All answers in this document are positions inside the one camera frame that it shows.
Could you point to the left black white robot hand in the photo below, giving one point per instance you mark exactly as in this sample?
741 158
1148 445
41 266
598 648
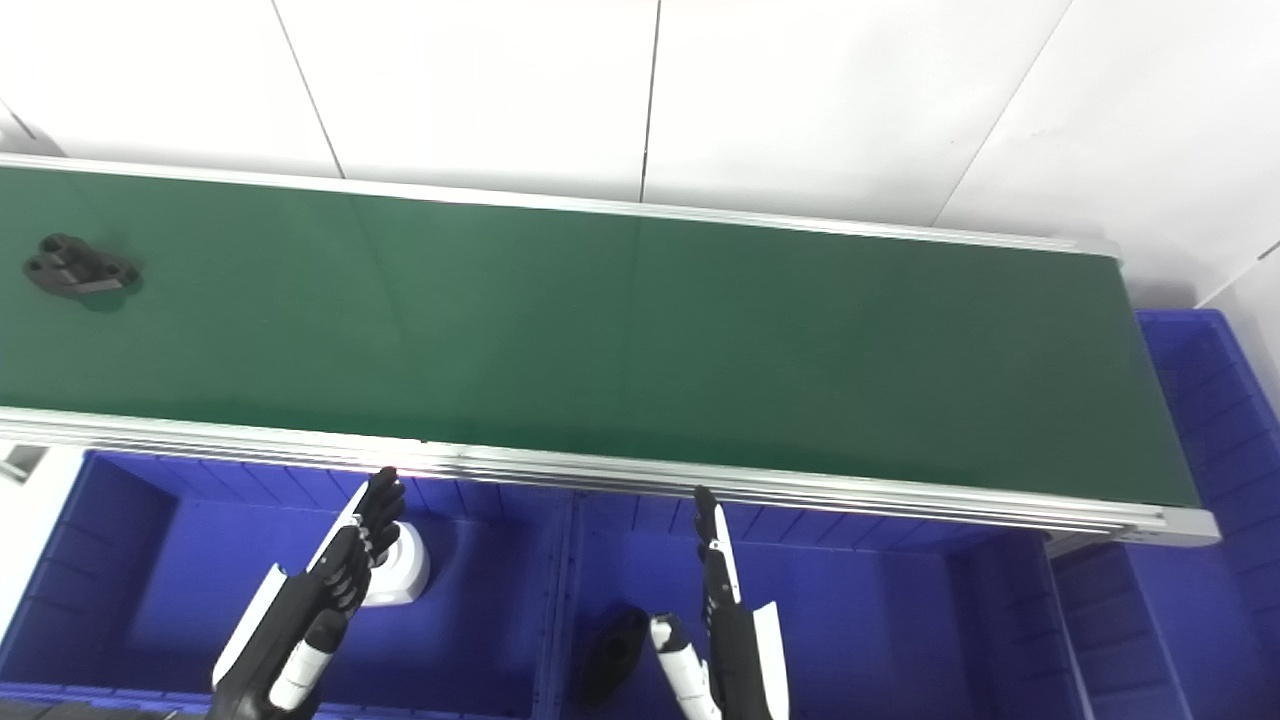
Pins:
300 610

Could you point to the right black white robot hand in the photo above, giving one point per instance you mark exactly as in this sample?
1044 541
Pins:
735 650

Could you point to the black flanged part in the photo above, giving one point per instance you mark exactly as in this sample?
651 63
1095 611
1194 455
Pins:
75 268

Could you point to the white round part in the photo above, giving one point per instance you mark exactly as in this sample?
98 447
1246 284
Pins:
405 570

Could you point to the black part in bin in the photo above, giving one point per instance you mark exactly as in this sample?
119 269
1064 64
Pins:
612 655

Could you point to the blue plastic bin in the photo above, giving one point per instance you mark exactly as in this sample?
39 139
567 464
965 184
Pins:
160 570
1220 480
870 620

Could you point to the green conveyor belt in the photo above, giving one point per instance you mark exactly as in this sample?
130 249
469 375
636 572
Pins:
800 490
620 340

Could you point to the aluminium conveyor support leg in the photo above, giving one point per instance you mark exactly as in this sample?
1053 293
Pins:
20 462

